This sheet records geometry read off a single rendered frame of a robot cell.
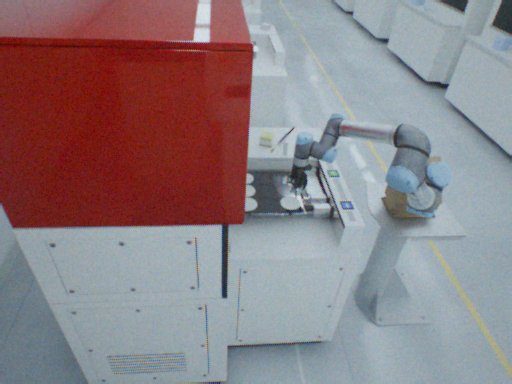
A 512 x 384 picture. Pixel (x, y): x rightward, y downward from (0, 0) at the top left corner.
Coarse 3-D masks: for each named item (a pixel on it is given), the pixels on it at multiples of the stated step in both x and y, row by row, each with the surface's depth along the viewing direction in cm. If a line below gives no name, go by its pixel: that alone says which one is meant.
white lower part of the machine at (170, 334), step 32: (64, 320) 150; (96, 320) 152; (128, 320) 153; (160, 320) 155; (192, 320) 157; (224, 320) 159; (96, 352) 167; (128, 352) 169; (160, 352) 171; (192, 352) 174; (224, 352) 176
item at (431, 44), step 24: (408, 0) 624; (432, 0) 576; (456, 0) 518; (480, 0) 483; (408, 24) 607; (432, 24) 540; (456, 24) 508; (480, 24) 502; (408, 48) 609; (432, 48) 541; (456, 48) 521; (432, 72) 550
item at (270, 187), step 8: (256, 176) 202; (264, 176) 202; (272, 176) 203; (280, 176) 203; (248, 184) 196; (256, 184) 196; (264, 184) 197; (272, 184) 197; (280, 184) 197; (288, 184) 198; (256, 192) 191; (264, 192) 191; (272, 192) 192; (280, 192) 192; (288, 192) 193; (256, 200) 186; (264, 200) 186; (272, 200) 187; (280, 200) 187; (256, 208) 181; (264, 208) 182; (272, 208) 182; (280, 208) 182
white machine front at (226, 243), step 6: (222, 228) 124; (228, 228) 125; (222, 234) 126; (228, 234) 127; (222, 240) 128; (228, 240) 128; (222, 246) 130; (228, 246) 130; (222, 252) 132; (228, 252) 132; (222, 258) 134; (228, 258) 134; (222, 264) 136; (228, 264) 136; (222, 270) 138; (228, 270) 138; (222, 276) 140; (228, 276) 141; (222, 282) 143; (228, 282) 143; (222, 288) 145; (222, 294) 148
